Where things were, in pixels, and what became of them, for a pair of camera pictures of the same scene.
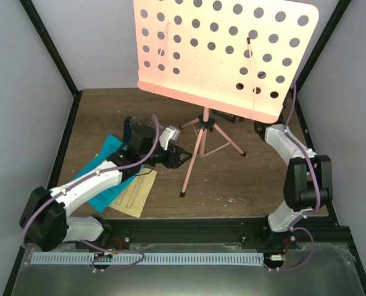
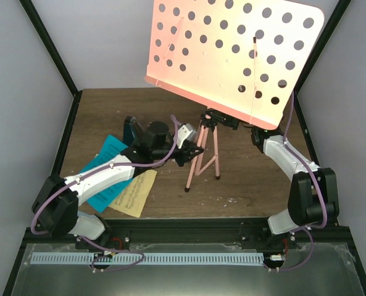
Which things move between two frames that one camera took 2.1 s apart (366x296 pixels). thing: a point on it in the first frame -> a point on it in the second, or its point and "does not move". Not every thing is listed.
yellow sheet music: [132, 200] does not move
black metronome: [128, 136] does not move
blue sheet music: [103, 201] does not move
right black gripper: [231, 119] -> [227, 120]
